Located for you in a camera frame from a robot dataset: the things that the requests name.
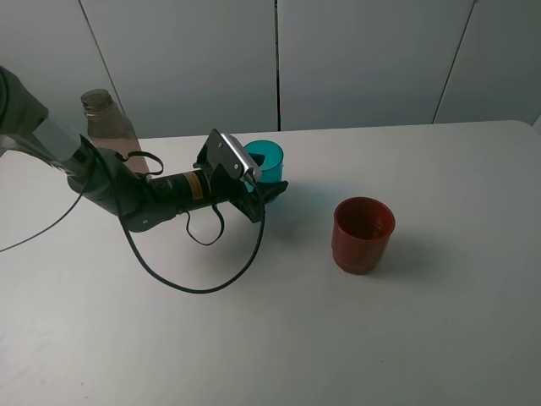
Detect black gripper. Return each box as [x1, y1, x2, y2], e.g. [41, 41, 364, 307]
[192, 152, 288, 223]

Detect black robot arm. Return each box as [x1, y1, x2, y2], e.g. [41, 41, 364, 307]
[1, 69, 288, 233]

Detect red plastic cup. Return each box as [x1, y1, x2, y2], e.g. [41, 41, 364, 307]
[331, 197, 396, 275]

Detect black camera cable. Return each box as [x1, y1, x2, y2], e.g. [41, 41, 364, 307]
[0, 150, 266, 294]

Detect teal translucent plastic cup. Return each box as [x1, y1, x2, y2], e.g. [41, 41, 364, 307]
[244, 140, 284, 183]

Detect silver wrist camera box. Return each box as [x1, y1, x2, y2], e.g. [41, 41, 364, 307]
[194, 129, 261, 184]

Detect clear brown plastic bottle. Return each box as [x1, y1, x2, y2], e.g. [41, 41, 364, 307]
[80, 89, 140, 158]

